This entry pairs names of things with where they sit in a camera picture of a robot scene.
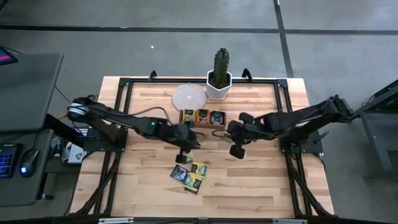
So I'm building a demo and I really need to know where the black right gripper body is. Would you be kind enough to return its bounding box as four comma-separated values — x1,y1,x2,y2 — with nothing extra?
228,113,261,146

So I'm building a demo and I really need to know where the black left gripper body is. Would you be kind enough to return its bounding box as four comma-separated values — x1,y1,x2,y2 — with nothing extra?
155,121,197,150

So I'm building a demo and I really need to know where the lemon lime tea bag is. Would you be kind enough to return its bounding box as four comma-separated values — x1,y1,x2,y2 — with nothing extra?
182,174,203,195
182,109,196,124
182,151,195,165
190,162,208,178

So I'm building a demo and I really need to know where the blackcurrant burst tea bag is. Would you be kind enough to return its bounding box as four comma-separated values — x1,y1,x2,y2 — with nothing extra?
210,111,225,126
170,164,190,182

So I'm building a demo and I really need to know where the peach passion fruit tea bag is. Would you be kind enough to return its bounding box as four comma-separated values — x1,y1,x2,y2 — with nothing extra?
197,108,211,124

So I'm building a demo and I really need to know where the wooden three-compartment tray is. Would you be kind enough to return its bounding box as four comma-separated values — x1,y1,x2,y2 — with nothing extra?
178,108,226,131

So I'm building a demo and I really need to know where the round white woven coaster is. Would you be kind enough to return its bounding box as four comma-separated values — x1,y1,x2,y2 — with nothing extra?
171,83,208,112

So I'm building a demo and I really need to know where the white hexagonal plant pot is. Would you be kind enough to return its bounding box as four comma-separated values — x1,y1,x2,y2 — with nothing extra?
206,70,233,101

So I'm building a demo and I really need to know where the green cactus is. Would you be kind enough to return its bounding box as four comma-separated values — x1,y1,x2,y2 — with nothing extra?
212,47,230,90

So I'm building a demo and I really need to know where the white printed box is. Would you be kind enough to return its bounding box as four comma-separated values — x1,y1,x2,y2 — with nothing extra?
60,143,88,165

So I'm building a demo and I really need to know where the black diagonal support bar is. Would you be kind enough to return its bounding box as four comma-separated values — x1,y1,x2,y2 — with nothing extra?
43,113,91,149

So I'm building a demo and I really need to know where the black computer mouse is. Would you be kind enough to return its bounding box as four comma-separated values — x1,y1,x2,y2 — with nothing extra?
19,148,40,179

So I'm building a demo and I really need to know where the grey raised desk top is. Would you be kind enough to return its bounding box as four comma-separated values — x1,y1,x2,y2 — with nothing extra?
0,52,65,132

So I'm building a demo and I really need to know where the grey low desk surface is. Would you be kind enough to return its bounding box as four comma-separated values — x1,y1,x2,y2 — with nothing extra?
0,129,55,208

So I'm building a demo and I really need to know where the black backlit keyboard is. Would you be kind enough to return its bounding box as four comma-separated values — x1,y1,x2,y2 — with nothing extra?
0,142,22,179

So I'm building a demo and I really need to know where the black monitor pink screen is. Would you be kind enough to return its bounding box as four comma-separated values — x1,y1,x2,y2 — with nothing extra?
0,45,19,67

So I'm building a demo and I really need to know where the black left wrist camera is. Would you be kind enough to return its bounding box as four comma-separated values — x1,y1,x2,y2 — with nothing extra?
186,135,202,149

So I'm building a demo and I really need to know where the black metal table frame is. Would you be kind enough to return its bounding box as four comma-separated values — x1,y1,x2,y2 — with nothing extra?
70,70,336,218

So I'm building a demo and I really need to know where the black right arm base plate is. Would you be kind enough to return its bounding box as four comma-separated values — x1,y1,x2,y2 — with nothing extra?
279,129,330,154

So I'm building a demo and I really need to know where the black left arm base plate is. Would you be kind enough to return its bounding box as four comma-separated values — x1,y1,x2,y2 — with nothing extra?
83,128,127,152

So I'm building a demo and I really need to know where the silver metal bracket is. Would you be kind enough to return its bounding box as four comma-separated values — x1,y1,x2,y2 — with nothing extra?
98,217,134,224
272,218,308,224

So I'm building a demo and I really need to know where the grey metal table frame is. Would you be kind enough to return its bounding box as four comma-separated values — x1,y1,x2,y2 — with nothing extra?
343,79,398,182

